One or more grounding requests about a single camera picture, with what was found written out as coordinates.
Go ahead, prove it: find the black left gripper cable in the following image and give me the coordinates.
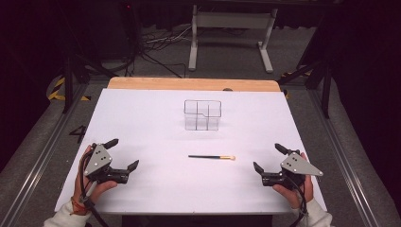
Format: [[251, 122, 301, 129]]
[[78, 148, 110, 227]]

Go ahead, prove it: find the clear plastic divided organizer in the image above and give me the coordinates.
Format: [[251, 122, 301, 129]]
[[183, 99, 222, 131]]

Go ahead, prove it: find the white metal stand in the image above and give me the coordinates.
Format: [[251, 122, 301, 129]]
[[187, 4, 279, 74]]

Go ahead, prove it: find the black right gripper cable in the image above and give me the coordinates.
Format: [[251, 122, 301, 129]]
[[288, 176, 310, 227]]

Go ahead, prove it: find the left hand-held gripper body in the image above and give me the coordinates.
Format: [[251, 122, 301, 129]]
[[82, 143, 131, 185]]

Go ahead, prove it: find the black tripod stand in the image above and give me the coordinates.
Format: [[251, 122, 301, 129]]
[[61, 46, 119, 114], [277, 53, 335, 119]]

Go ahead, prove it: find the person's left hand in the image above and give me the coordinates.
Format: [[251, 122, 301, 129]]
[[73, 145, 118, 206]]

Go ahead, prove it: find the aluminium floor rail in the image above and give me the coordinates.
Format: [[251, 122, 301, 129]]
[[306, 89, 382, 227], [0, 83, 91, 227]]

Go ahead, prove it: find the red wrist bracelet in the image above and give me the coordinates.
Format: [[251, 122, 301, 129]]
[[70, 197, 91, 217]]

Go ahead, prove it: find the bundle of floor cables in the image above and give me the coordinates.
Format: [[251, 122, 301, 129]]
[[138, 25, 193, 79]]

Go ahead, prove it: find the yellow black floor tape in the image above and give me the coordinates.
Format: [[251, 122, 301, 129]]
[[46, 77, 93, 102]]

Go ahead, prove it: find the person's right hand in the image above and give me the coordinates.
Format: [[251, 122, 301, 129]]
[[272, 152, 315, 210]]

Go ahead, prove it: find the white table cover sheet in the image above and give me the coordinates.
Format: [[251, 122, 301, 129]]
[[54, 88, 328, 216]]

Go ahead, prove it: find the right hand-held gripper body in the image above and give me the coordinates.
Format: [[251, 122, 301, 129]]
[[260, 149, 324, 191]]

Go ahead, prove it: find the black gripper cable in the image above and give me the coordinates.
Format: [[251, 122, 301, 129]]
[[78, 148, 110, 227], [288, 176, 310, 227]]

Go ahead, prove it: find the black makeup brush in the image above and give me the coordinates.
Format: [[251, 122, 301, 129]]
[[187, 154, 236, 162]]

